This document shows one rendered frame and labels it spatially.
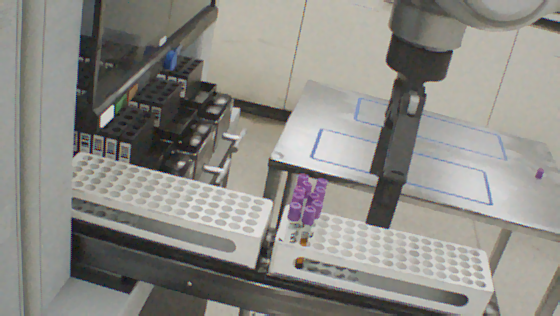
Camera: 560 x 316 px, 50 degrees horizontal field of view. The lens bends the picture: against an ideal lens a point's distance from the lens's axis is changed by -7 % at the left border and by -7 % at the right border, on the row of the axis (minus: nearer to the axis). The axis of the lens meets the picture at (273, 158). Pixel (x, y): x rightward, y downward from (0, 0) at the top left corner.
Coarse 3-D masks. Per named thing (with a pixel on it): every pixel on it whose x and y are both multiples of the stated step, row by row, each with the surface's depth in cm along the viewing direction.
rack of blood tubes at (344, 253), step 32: (320, 224) 88; (352, 224) 89; (288, 256) 82; (320, 256) 81; (352, 256) 81; (384, 256) 84; (416, 256) 85; (448, 256) 86; (480, 256) 86; (352, 288) 82; (384, 288) 86; (416, 288) 87; (448, 288) 80; (480, 288) 79
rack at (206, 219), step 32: (96, 160) 91; (96, 192) 83; (128, 192) 86; (160, 192) 88; (192, 192) 89; (224, 192) 90; (128, 224) 85; (160, 224) 90; (192, 224) 82; (224, 224) 84; (256, 224) 85; (224, 256) 83; (256, 256) 83
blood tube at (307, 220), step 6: (306, 210) 79; (312, 210) 79; (306, 216) 79; (312, 216) 79; (306, 222) 79; (312, 222) 80; (306, 228) 80; (300, 234) 81; (306, 234) 80; (300, 240) 81; (306, 240) 81; (306, 246) 81; (300, 258) 82; (294, 264) 83; (300, 264) 83
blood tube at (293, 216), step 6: (294, 204) 80; (294, 210) 79; (300, 210) 80; (288, 216) 80; (294, 216) 79; (288, 222) 80; (294, 222) 80; (288, 228) 81; (294, 228) 80; (288, 234) 81; (294, 234) 81; (288, 240) 81
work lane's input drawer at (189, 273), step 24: (72, 240) 85; (96, 240) 84; (120, 240) 84; (144, 240) 84; (264, 240) 88; (96, 264) 86; (120, 264) 85; (144, 264) 84; (168, 264) 83; (192, 264) 83; (216, 264) 83; (264, 264) 84; (168, 288) 85; (192, 288) 84; (216, 288) 84; (240, 288) 83; (264, 288) 82; (288, 288) 83; (312, 288) 82; (264, 312) 84; (288, 312) 83; (312, 312) 83; (336, 312) 82; (360, 312) 82; (384, 312) 81; (408, 312) 82; (432, 312) 81
